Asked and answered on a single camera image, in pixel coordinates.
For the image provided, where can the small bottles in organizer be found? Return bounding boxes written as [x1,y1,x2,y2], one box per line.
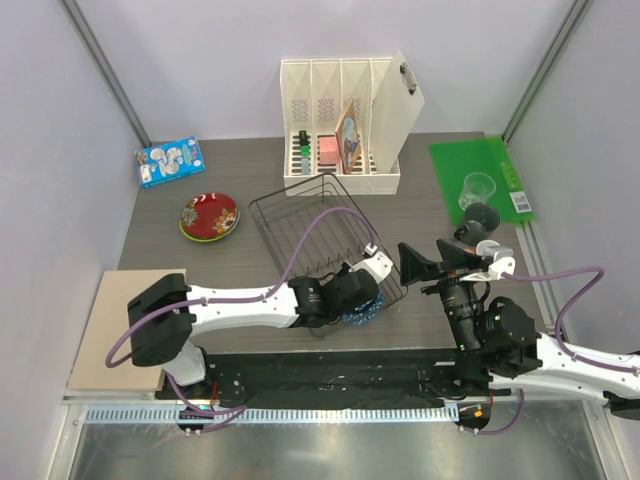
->
[299,130,312,175]

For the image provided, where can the blue picture box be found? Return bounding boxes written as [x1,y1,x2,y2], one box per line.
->
[134,136,206,188]

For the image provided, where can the perforated metal rail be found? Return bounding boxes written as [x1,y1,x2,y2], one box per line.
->
[84,403,459,425]

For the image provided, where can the picture book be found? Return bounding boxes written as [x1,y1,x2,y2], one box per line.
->
[335,99,362,174]

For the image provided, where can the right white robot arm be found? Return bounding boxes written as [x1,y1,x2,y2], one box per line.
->
[398,239,639,420]

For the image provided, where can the black wire dish rack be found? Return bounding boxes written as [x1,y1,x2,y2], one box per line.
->
[248,172,407,337]

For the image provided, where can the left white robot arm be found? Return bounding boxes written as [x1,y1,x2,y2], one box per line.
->
[127,257,393,399]

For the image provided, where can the green plastic folder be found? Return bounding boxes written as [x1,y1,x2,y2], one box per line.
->
[429,136,536,226]

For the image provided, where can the yellow-green plate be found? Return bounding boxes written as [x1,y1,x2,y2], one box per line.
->
[179,214,239,243]

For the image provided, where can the grey mug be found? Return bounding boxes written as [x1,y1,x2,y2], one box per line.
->
[453,203,501,246]

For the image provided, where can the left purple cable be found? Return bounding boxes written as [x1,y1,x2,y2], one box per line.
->
[104,205,382,433]

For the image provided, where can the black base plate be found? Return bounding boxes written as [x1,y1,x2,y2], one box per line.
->
[181,349,496,410]

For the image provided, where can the pink box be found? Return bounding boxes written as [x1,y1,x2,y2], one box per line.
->
[318,136,340,166]

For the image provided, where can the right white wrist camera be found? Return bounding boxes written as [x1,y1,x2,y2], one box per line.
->
[462,245,516,282]

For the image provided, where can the beige wooden board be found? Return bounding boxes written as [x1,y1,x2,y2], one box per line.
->
[67,269,174,393]

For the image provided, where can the pink mug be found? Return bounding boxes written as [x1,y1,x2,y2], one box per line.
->
[463,240,500,257]

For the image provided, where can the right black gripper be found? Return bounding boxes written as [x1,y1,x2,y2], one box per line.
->
[395,239,481,353]

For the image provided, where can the blue patterned bowl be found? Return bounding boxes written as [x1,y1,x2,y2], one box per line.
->
[341,291,385,326]

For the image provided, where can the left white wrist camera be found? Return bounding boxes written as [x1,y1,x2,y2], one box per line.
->
[349,243,394,284]

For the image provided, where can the white clipboard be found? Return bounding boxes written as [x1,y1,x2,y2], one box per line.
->
[369,50,425,174]

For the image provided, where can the dark red plate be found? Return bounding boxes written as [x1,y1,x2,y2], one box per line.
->
[180,192,240,224]

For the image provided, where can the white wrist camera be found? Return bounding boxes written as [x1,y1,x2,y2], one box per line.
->
[462,245,516,282]
[349,243,394,284]

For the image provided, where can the white file organizer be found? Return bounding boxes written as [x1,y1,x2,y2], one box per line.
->
[280,57,400,195]

